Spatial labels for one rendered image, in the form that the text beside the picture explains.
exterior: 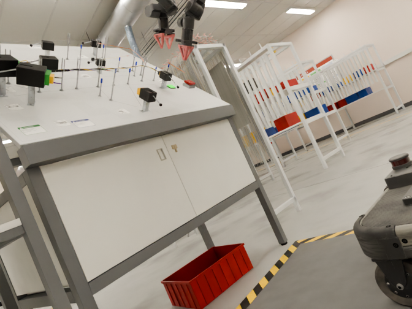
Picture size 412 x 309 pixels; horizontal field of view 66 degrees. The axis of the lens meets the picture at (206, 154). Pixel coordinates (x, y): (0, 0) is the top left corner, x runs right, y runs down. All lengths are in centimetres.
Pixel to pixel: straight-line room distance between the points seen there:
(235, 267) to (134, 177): 75
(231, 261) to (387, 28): 837
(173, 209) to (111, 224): 29
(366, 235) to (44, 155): 97
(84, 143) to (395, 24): 881
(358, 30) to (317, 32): 112
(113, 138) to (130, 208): 27
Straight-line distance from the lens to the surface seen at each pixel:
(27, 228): 103
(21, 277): 150
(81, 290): 112
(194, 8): 171
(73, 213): 114
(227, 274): 170
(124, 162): 129
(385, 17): 953
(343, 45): 983
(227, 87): 270
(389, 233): 95
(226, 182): 166
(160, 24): 184
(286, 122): 455
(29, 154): 110
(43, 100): 144
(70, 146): 116
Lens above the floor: 56
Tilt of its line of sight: 3 degrees up
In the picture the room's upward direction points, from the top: 24 degrees counter-clockwise
